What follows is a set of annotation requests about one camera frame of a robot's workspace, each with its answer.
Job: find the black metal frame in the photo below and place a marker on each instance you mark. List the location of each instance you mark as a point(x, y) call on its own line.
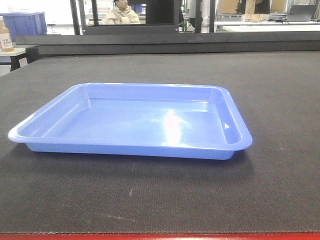
point(161, 17)

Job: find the dark grey table mat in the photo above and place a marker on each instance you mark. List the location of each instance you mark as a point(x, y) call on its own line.
point(273, 186)

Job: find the person in beige jacket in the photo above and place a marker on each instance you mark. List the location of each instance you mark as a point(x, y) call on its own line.
point(121, 14)

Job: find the blue plastic tray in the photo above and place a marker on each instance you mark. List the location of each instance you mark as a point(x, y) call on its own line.
point(139, 119)

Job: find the stacked blue plastic bins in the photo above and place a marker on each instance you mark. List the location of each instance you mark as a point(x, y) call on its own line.
point(25, 23)

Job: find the grey laptop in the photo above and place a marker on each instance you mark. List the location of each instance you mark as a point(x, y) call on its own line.
point(300, 13)

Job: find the white background table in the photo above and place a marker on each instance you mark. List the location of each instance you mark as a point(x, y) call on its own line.
point(266, 26)

